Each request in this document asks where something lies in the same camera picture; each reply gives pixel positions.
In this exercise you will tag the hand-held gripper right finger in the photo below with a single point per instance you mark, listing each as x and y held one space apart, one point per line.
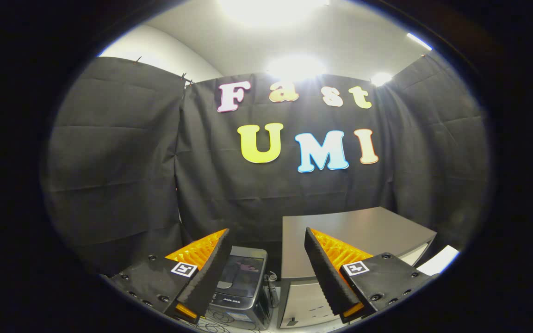
326 275

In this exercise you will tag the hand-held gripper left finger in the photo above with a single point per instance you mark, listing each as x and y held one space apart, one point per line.
206 277

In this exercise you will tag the beige cabinet with grey top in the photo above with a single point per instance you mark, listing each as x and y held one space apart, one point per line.
363 226

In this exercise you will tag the black backdrop cloth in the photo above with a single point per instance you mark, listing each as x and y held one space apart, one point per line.
118 162

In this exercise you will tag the small ceiling spot light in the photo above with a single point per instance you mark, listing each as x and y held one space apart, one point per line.
381 78

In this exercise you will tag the round ceiling light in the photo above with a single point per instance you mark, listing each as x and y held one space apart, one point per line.
296 68

